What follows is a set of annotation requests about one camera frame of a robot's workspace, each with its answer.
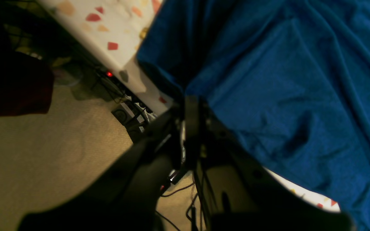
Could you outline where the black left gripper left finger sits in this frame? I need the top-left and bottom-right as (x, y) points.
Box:
(18, 105), (183, 231)

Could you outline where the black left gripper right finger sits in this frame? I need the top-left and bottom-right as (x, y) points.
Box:
(185, 96), (353, 231)

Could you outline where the blue t-shirt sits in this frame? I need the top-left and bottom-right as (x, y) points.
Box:
(137, 0), (370, 231)

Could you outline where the terrazzo patterned tablecloth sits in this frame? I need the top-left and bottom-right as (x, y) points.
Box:
(37, 0), (341, 214)

